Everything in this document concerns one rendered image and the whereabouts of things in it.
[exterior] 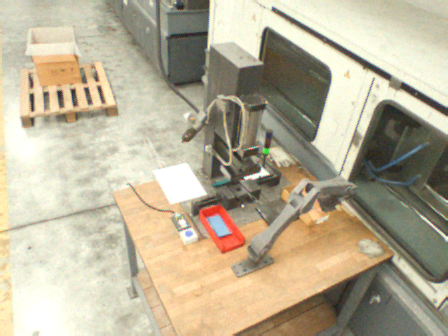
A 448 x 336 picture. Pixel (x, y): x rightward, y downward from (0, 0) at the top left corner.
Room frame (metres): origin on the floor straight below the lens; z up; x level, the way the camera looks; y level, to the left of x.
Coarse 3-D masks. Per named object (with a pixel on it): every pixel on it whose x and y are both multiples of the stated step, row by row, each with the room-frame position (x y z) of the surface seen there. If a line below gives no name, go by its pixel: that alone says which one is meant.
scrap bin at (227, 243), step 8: (208, 208) 1.35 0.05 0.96; (216, 208) 1.37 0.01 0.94; (200, 216) 1.31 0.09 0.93; (208, 216) 1.35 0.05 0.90; (224, 216) 1.34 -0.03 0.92; (208, 224) 1.24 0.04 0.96; (232, 224) 1.27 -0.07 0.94; (208, 232) 1.23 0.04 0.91; (232, 232) 1.25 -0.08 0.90; (240, 232) 1.21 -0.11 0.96; (216, 240) 1.17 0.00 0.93; (224, 240) 1.20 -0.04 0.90; (232, 240) 1.20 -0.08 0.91; (240, 240) 1.20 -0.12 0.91; (224, 248) 1.15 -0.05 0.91; (232, 248) 1.14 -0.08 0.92
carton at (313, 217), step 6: (288, 186) 1.57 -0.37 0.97; (294, 186) 1.59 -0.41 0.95; (282, 192) 1.55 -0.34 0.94; (288, 192) 1.57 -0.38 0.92; (282, 198) 1.54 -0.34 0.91; (318, 204) 1.47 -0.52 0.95; (312, 210) 1.47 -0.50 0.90; (300, 216) 1.40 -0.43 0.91; (306, 216) 1.37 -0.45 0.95; (312, 216) 1.42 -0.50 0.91; (318, 216) 1.43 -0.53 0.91; (324, 216) 1.42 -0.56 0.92; (306, 222) 1.36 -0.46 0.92; (312, 222) 1.35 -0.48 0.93; (318, 222) 1.38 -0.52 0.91
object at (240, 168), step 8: (224, 144) 1.60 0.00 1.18; (232, 152) 1.54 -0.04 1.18; (240, 160) 1.48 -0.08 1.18; (248, 160) 1.49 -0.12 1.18; (224, 168) 1.46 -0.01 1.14; (232, 168) 1.46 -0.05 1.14; (240, 168) 1.45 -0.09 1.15; (248, 168) 1.44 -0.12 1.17; (256, 168) 1.48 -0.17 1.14; (232, 176) 1.41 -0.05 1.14; (240, 176) 1.43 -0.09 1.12
